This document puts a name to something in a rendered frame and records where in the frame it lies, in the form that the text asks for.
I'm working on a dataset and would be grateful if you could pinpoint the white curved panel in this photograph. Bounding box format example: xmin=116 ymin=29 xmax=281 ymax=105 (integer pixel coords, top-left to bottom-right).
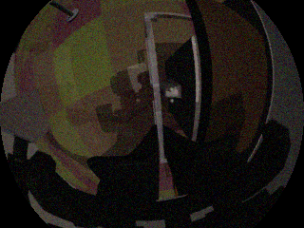
xmin=223 ymin=0 xmax=275 ymax=161

